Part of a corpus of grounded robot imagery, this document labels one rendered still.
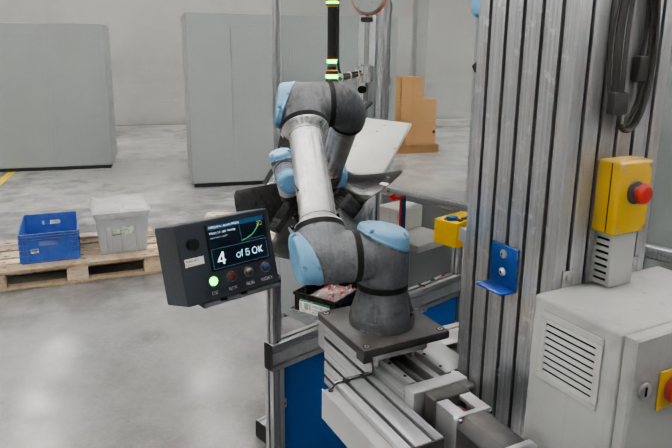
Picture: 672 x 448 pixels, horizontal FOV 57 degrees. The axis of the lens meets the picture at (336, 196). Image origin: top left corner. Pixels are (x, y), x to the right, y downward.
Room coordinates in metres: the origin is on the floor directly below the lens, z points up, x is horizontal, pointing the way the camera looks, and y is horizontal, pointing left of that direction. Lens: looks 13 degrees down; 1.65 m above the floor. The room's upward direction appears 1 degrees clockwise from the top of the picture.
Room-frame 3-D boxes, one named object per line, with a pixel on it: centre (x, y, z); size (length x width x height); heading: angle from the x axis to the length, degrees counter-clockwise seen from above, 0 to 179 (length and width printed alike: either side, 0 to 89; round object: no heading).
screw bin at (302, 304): (1.94, 0.01, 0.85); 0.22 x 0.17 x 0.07; 148
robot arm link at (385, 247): (1.32, -0.10, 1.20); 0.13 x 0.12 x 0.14; 102
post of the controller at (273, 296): (1.57, 0.17, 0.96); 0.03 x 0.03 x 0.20; 42
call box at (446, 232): (2.13, -0.44, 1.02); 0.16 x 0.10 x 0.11; 132
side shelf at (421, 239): (2.65, -0.31, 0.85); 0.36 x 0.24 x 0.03; 42
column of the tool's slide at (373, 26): (2.90, -0.14, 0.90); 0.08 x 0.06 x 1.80; 77
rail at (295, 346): (1.86, -0.15, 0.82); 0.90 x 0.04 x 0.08; 132
